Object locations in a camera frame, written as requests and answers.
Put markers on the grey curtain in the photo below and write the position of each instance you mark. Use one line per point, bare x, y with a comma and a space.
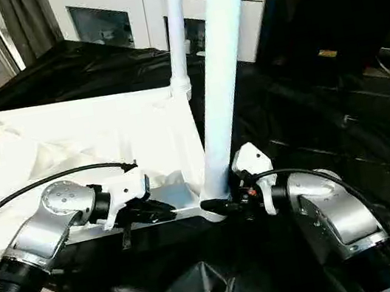
28, 24

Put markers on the white glass-door cabinet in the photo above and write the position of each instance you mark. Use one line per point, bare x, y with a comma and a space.
118, 1

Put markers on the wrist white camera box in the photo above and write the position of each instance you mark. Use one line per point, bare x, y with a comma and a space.
254, 162
124, 191

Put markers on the black plastic mat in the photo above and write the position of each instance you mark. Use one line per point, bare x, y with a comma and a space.
342, 129

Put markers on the white plastic table top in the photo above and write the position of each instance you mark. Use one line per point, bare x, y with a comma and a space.
89, 141

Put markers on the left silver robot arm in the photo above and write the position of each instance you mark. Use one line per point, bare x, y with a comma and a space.
50, 222

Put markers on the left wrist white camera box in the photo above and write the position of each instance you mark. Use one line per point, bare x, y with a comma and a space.
124, 191

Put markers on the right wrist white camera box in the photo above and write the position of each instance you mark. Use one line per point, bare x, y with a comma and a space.
254, 162

